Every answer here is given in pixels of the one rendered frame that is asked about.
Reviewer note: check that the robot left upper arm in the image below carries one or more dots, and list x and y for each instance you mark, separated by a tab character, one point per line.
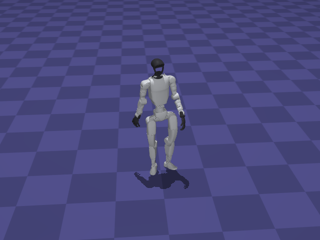
173	87

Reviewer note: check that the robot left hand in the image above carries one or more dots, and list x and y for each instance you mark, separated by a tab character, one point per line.
182	116

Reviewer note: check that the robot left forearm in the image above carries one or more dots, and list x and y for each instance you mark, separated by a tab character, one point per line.
179	106

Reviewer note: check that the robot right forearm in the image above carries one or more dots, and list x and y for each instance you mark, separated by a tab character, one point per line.
140	107

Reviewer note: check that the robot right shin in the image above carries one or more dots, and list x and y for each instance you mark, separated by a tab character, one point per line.
152	154

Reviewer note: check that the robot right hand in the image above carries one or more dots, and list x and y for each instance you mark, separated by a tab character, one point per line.
135	121

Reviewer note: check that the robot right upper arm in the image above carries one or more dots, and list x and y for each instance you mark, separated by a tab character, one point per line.
144	85

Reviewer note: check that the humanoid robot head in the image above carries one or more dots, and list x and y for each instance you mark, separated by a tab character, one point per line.
157	63

